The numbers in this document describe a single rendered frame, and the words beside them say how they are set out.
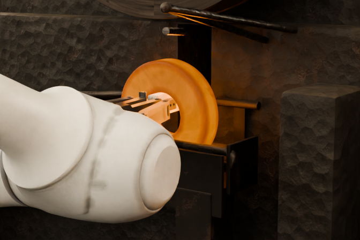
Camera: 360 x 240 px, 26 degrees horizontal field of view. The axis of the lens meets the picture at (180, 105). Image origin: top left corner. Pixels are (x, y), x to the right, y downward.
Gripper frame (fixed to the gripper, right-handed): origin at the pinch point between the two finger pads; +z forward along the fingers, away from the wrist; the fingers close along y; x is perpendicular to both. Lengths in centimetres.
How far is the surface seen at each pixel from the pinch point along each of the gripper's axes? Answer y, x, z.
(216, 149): 10.1, -4.9, -3.0
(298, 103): 22.5, 2.5, -3.4
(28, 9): -40.4, 11.1, 12.8
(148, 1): -1.1, 14.2, -2.2
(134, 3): -3.5, 14.0, -2.2
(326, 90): 24.8, 3.8, -0.7
